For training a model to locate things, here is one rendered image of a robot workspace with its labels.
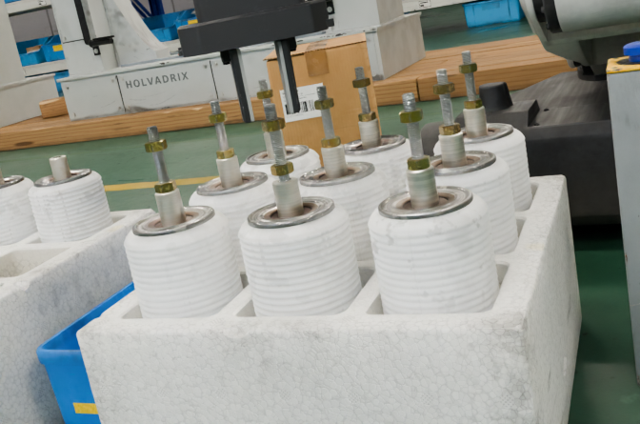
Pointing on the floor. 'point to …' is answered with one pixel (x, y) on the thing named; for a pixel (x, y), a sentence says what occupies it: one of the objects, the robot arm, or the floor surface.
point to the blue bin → (74, 366)
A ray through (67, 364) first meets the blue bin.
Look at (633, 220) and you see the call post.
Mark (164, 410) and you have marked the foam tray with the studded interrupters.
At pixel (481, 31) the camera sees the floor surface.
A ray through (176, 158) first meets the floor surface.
